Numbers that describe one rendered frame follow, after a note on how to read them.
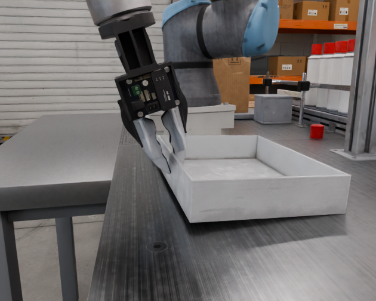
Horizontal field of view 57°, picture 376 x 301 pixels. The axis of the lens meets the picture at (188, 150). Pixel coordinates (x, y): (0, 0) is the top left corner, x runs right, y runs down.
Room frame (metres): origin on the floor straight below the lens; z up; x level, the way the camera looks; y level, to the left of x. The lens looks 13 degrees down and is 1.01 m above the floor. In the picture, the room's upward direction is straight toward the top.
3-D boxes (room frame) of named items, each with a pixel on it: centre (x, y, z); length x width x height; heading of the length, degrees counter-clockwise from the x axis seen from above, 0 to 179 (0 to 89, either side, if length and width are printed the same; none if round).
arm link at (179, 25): (0.85, 0.00, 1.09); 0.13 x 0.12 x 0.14; 57
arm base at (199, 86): (0.85, 0.00, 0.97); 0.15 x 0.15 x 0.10
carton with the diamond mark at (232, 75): (1.39, -0.08, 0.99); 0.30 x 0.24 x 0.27; 9
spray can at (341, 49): (1.08, -0.46, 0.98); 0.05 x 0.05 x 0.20
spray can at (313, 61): (1.20, -0.43, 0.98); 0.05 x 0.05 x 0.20
